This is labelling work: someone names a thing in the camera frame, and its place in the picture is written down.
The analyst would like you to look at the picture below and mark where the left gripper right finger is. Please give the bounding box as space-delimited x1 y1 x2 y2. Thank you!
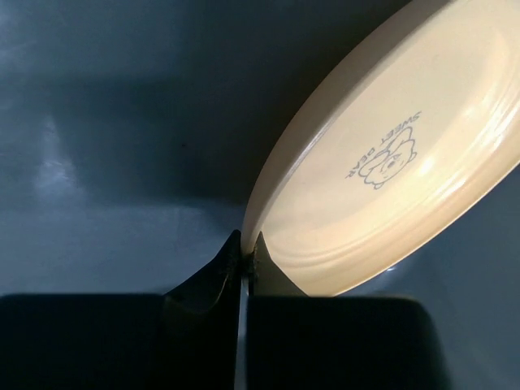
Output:
246 237 439 389

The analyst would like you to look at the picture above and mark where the grey plastic bin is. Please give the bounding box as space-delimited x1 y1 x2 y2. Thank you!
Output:
0 0 520 301

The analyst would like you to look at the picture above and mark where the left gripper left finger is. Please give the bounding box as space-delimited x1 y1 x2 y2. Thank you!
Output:
1 232 241 389

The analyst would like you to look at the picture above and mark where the tan plate with bear logo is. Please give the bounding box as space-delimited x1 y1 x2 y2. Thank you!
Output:
240 1 519 296

